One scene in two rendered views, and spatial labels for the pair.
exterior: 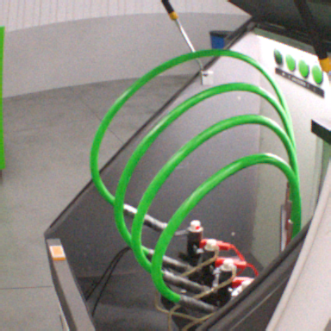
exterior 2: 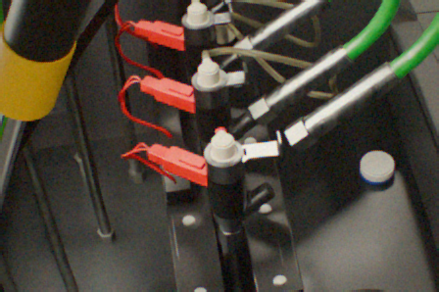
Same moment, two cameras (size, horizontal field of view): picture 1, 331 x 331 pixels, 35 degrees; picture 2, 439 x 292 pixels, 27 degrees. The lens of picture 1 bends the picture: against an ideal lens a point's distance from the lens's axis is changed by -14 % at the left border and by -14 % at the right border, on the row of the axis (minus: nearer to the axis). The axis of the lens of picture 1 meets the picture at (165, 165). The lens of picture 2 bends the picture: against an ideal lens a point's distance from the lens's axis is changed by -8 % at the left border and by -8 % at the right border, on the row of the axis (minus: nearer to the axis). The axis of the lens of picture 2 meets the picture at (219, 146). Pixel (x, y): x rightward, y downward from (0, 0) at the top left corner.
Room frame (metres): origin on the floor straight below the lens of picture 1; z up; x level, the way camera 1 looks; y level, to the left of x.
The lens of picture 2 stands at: (1.42, 0.06, 1.60)
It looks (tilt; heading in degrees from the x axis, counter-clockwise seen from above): 45 degrees down; 194
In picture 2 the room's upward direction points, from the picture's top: 6 degrees counter-clockwise
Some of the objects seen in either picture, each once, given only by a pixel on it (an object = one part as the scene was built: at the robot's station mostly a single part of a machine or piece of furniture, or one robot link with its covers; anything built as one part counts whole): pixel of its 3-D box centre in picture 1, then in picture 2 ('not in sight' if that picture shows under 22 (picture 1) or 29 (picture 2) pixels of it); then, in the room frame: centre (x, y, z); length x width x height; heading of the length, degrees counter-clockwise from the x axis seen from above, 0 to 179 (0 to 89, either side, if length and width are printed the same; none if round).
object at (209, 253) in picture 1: (201, 295); (232, 170); (0.86, -0.07, 0.99); 0.05 x 0.03 x 0.21; 107
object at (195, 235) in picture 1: (187, 276); (246, 241); (0.94, -0.04, 0.99); 0.05 x 0.03 x 0.21; 107
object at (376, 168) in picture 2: not in sight; (377, 167); (0.70, 0.06, 0.84); 0.04 x 0.04 x 0.01
